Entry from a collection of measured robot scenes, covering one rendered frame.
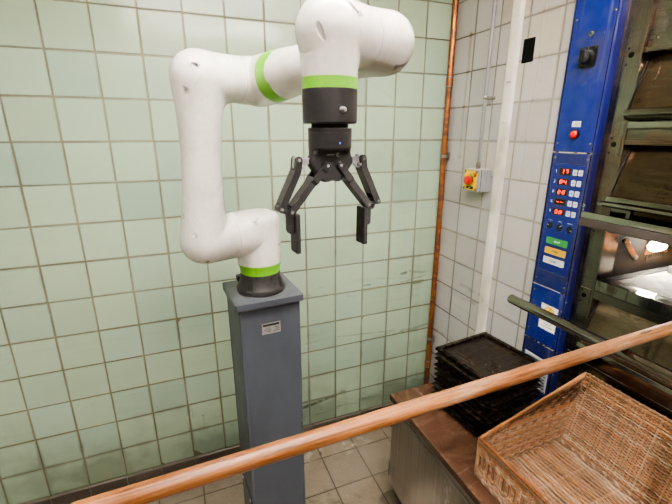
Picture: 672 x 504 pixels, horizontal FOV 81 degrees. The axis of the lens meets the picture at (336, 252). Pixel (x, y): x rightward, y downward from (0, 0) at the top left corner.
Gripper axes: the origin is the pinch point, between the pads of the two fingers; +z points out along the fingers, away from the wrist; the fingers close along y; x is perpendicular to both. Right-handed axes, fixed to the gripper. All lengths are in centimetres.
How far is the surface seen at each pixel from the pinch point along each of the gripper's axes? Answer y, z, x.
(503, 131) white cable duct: -110, -19, -58
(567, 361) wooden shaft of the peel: -46, 27, 21
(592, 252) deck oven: -107, 21, -12
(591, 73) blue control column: -105, -37, -22
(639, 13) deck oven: -108, -52, -13
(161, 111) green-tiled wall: 18, -26, -112
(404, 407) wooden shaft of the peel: -6.3, 27.2, 16.8
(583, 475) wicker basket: -88, 89, 10
